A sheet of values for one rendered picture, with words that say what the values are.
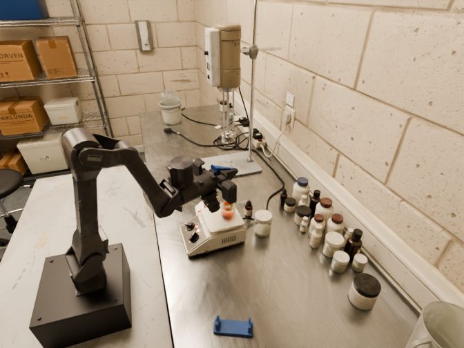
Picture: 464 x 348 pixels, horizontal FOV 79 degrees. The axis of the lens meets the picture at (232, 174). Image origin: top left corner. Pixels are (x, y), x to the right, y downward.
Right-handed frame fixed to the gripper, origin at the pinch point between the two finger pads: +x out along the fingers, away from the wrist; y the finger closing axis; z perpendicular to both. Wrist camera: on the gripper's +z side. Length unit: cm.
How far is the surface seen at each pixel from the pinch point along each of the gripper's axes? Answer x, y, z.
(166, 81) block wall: 93, -229, 36
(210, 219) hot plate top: -5.4, -2.8, 17.2
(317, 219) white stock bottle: 22.8, 18.8, 17.7
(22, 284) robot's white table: -59, -22, 26
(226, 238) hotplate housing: -4.1, 4.0, 21.1
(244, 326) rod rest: -16.4, 27.7, 25.2
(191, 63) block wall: 119, -219, 20
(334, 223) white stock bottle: 25.9, 23.1, 18.0
